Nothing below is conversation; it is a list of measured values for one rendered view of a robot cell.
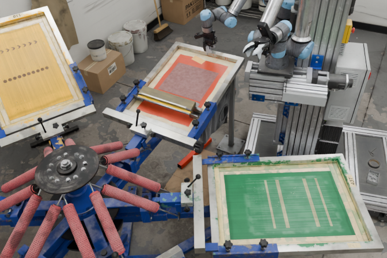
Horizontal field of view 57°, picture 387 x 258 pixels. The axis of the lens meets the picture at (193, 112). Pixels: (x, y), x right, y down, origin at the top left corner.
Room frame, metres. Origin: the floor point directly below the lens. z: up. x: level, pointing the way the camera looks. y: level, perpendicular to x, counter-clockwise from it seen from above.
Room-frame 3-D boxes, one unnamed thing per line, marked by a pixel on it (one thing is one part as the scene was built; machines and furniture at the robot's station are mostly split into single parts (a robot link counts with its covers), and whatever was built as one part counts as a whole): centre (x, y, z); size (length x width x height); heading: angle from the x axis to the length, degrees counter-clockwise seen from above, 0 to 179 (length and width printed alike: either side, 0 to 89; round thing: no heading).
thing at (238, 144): (2.43, -0.35, 0.48); 0.22 x 0.22 x 0.96; 58
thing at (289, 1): (2.42, -0.72, 1.42); 0.13 x 0.12 x 0.14; 26
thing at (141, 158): (1.65, 0.28, 0.89); 1.24 x 0.06 x 0.06; 148
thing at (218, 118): (1.97, -0.13, 0.79); 0.46 x 0.09 x 0.33; 148
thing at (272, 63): (1.94, -0.56, 1.31); 0.15 x 0.15 x 0.10
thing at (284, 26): (1.66, -0.49, 1.65); 0.11 x 0.08 x 0.09; 137
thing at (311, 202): (1.09, -0.30, 1.05); 1.08 x 0.61 x 0.23; 88
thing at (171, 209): (1.10, -0.01, 0.90); 1.24 x 0.06 x 0.06; 88
